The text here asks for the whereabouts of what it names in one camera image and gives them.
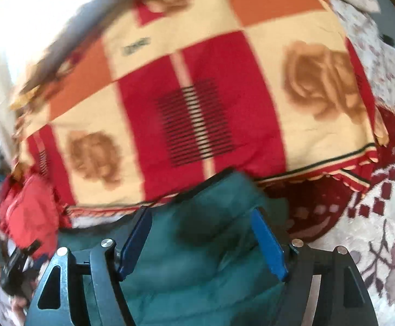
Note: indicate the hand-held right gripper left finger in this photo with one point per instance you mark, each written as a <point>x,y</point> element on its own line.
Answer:
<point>134,244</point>

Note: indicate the checkered rose print blanket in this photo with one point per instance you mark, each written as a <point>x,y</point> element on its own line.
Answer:
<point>200,57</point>

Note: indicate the red heart-shaped ruffled pillow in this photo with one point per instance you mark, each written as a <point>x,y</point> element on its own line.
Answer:
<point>27,210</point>

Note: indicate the floral white and red blanket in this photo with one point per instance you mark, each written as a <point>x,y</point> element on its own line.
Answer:
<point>387,193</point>

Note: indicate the green puffer jacket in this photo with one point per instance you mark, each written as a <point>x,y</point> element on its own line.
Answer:
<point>200,227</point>

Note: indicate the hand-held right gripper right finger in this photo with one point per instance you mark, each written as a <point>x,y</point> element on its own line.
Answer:
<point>268,244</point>

